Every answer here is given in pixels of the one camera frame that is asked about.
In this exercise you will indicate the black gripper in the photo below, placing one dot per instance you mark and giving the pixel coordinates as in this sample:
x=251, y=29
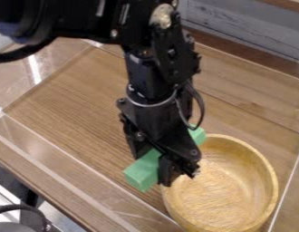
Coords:
x=157, y=126

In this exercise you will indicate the green rectangular block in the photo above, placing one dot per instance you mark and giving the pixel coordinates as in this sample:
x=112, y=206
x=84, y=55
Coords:
x=141, y=173

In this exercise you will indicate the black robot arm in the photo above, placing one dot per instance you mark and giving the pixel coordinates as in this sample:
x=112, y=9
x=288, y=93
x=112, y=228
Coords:
x=161, y=64

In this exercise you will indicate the brown wooden bowl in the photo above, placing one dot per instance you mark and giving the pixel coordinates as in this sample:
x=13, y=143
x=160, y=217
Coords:
x=236, y=205

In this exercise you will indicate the clear acrylic enclosure wall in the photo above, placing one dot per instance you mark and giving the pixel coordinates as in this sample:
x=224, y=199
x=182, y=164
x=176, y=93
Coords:
x=61, y=137

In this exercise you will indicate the grey metal frame part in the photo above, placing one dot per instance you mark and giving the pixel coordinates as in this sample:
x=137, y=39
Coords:
x=61, y=223

